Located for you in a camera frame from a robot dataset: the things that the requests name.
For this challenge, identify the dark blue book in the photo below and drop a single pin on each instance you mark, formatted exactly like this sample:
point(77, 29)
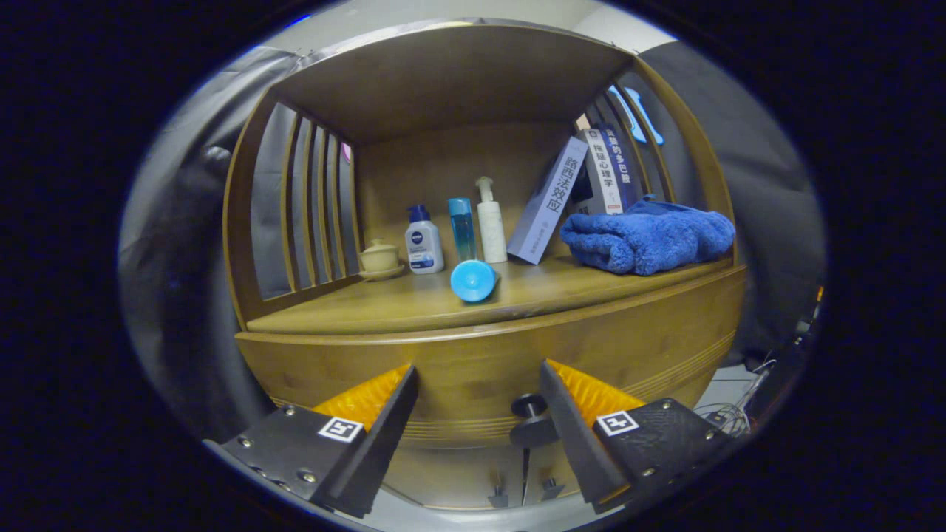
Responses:
point(619, 162)

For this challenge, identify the white bottle with blue cap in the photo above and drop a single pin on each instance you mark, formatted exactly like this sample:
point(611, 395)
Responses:
point(423, 247)

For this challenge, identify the blue squeeze tube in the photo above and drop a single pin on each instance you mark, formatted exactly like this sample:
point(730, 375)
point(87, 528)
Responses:
point(473, 281)

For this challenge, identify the white book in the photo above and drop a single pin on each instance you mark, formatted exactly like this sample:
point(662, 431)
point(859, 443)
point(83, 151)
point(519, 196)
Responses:
point(602, 174)

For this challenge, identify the beige lidded teacup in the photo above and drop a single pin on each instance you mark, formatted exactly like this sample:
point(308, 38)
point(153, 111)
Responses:
point(379, 258)

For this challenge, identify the blue towel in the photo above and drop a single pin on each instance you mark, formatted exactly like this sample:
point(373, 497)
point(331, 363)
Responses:
point(650, 236)

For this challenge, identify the clear teal bottle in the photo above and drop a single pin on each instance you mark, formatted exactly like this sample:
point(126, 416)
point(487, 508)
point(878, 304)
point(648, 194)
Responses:
point(463, 229)

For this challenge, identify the wooden cabinet door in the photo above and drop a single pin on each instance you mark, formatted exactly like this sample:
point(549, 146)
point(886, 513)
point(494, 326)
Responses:
point(443, 476)
point(547, 465)

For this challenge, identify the pale grey book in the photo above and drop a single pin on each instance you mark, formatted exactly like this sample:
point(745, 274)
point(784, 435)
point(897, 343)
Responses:
point(547, 203)

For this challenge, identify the white pump bottle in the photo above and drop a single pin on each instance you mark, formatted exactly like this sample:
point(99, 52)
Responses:
point(491, 229)

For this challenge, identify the wooden cabinet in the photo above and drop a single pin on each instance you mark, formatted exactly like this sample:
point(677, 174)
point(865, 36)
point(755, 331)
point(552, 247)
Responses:
point(443, 74)

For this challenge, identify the black backdrop cloth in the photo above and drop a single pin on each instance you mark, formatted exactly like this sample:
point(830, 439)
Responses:
point(768, 222)

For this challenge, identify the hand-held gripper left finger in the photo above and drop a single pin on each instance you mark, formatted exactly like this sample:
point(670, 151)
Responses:
point(377, 443)

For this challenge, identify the wooden countertop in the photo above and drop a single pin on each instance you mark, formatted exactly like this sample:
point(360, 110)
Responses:
point(414, 303)

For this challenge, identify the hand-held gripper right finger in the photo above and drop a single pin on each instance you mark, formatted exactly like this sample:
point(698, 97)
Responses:
point(576, 443)

